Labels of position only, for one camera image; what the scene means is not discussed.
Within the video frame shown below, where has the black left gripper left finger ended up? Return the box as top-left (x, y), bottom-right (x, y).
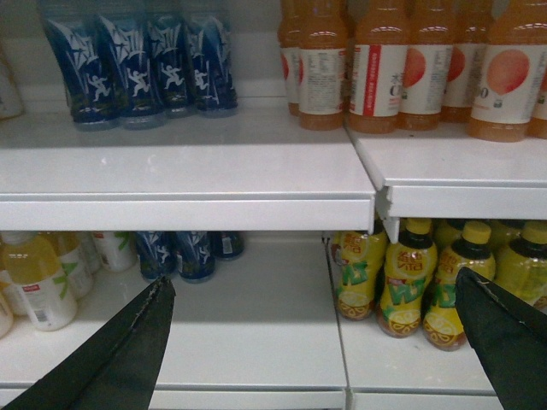
top-left (4, 277), bottom-right (176, 409)

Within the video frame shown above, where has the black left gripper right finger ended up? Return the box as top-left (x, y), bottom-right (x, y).
top-left (456, 267), bottom-right (546, 409)

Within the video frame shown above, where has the white upper right shelf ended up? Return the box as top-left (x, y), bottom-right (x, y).
top-left (349, 123), bottom-right (546, 220)

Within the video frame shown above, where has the white shelf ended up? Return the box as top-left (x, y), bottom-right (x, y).
top-left (349, 123), bottom-right (546, 220)
top-left (1, 102), bottom-right (376, 231)

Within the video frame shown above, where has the white upper left shelf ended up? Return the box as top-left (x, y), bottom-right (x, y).
top-left (1, 102), bottom-right (376, 231)

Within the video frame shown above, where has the blue sports drink bottle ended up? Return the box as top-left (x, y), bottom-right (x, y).
top-left (96, 10), bottom-right (165, 130)
top-left (147, 9), bottom-right (195, 118)
top-left (186, 9), bottom-right (238, 118)
top-left (38, 1), bottom-right (119, 132)

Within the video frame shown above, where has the lemon tea bottle yellow cap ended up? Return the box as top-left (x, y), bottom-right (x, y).
top-left (422, 222), bottom-right (497, 352)

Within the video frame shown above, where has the lemon tea bottle black cap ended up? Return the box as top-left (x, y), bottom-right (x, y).
top-left (377, 218), bottom-right (438, 338)

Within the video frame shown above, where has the pale yellow drink bottle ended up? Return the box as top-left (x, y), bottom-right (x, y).
top-left (1, 231), bottom-right (77, 331)

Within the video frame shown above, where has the lemon tea bottle left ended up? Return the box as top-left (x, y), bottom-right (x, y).
top-left (332, 228), bottom-right (388, 320)

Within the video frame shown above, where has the orange peach juice bottle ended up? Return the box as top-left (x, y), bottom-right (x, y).
top-left (467, 1), bottom-right (546, 143)

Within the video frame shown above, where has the orange juice bottle right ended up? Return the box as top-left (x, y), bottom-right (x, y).
top-left (348, 0), bottom-right (410, 134)

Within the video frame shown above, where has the orange juice bottle text label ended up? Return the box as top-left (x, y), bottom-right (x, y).
top-left (298, 1), bottom-right (348, 131)

